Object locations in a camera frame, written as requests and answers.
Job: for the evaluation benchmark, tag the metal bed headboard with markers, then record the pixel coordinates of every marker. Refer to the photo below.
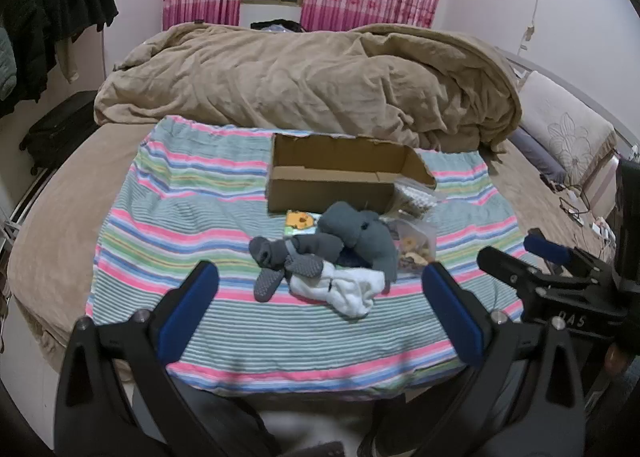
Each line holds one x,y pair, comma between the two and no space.
575,87

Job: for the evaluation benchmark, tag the cotton swab bag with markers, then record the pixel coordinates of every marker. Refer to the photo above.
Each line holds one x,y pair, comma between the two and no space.
412,197

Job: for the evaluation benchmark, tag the grey plain socks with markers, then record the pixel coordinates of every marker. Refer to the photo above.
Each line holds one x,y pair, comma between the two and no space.
357,232

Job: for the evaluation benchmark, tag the dark bag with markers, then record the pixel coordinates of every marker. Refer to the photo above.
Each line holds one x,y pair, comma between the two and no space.
277,26

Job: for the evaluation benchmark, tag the black suitcase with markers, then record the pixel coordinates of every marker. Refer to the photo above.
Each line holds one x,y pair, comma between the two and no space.
60,132

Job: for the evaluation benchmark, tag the beige hanging garment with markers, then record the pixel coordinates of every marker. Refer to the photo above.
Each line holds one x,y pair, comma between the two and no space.
67,57

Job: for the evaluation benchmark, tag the dark grey dotted socks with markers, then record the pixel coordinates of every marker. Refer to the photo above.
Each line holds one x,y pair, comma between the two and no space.
280,262

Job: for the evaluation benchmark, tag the striped blanket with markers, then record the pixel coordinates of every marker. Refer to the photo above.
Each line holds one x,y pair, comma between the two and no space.
175,217

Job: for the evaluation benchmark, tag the cartoon tissue packet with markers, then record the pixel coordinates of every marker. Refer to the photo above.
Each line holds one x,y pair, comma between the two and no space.
300,222

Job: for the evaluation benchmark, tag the beige duvet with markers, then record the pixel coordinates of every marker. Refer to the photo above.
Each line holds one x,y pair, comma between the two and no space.
300,77

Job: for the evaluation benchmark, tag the bed with brown sheet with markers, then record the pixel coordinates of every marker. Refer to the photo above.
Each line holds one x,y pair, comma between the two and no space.
55,217

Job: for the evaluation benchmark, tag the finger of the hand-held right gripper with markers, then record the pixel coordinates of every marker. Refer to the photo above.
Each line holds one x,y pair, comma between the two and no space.
505,269
547,248

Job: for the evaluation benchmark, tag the clear zip snack bag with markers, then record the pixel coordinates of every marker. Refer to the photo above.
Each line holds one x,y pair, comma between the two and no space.
415,247

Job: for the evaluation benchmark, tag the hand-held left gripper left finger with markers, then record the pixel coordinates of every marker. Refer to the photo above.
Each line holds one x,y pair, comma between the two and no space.
192,307

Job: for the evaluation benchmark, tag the white floral pillow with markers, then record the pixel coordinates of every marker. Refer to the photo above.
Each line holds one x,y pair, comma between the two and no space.
565,127

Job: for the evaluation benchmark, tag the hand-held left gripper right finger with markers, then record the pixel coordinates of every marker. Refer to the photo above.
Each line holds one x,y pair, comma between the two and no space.
450,309

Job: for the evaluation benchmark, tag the white socks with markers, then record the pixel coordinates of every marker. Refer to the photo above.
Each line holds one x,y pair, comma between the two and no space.
345,292

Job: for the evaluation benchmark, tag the grey pillow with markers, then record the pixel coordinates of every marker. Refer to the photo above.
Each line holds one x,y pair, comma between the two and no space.
537,154

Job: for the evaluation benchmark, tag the cardboard box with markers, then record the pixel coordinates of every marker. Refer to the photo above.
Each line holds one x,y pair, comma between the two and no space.
325,194

